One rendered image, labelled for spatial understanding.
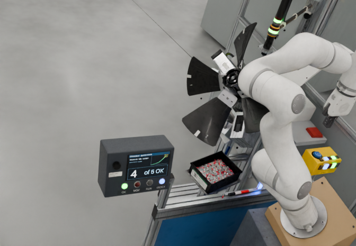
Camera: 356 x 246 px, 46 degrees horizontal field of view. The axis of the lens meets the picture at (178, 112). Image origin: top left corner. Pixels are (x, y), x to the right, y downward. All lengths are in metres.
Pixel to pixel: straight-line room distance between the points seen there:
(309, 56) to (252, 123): 0.79
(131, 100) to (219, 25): 1.76
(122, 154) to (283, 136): 0.56
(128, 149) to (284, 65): 0.63
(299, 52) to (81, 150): 2.33
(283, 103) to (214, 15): 4.06
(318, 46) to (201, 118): 1.03
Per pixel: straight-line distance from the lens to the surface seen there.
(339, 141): 2.70
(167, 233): 2.10
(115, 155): 1.51
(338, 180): 2.75
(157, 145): 1.58
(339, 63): 1.42
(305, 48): 1.27
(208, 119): 2.19
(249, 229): 1.95
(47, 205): 2.94
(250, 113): 2.04
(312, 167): 2.15
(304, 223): 1.79
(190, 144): 3.57
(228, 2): 5.01
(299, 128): 2.69
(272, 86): 1.22
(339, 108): 1.67
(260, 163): 1.53
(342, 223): 1.84
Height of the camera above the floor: 2.30
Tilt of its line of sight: 36 degrees down
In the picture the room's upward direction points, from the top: 17 degrees clockwise
